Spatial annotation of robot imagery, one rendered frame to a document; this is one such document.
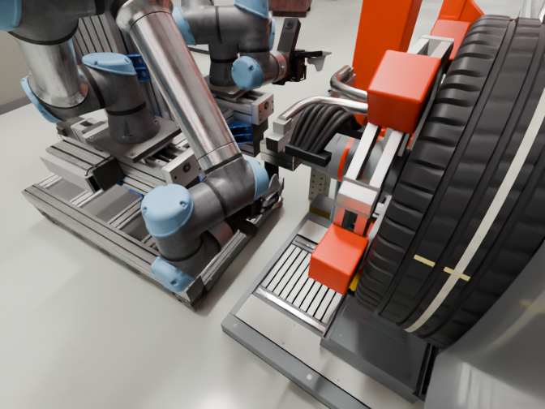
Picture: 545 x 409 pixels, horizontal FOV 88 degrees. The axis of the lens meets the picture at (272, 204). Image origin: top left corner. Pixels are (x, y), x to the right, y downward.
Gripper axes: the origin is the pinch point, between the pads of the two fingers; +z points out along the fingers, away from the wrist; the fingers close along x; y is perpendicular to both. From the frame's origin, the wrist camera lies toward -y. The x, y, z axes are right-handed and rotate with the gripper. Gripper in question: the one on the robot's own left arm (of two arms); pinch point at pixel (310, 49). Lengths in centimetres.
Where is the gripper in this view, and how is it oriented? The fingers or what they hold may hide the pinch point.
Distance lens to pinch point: 103.6
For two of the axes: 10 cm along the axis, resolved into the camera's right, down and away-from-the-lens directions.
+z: 5.5, -4.9, 6.8
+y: 0.2, 8.2, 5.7
